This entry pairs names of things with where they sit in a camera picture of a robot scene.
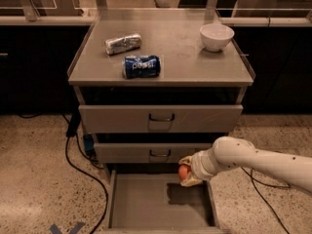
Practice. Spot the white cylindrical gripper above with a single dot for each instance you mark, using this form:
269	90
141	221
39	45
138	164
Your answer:
198	166

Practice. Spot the red apple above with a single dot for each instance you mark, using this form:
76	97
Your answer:
183	171

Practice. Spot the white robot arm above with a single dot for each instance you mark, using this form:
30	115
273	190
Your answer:
228	153

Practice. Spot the grey top drawer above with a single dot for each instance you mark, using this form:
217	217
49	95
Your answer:
128	119

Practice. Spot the grey open bottom drawer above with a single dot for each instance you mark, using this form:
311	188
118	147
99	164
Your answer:
141	203

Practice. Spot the grey middle drawer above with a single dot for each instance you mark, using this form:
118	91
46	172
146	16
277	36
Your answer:
146	152

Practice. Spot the grey metal drawer cabinet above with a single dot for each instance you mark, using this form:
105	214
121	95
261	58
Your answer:
190	74

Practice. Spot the blue power adapter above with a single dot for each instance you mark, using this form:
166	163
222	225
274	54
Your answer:
88	144

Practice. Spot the blue pepsi can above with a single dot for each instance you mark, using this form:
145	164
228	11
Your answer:
141	67

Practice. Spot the white ceramic bowl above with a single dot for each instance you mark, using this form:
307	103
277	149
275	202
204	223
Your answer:
215	36

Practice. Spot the silver foil snack bag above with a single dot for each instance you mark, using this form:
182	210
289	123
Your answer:
123	44

